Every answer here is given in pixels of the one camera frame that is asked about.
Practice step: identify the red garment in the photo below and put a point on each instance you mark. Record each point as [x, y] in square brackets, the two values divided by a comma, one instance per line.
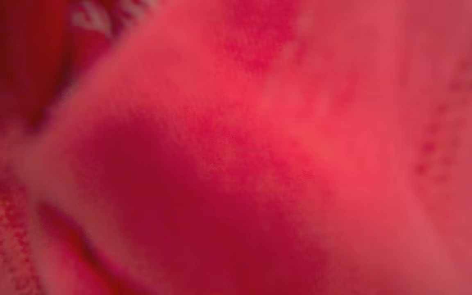
[260, 155]

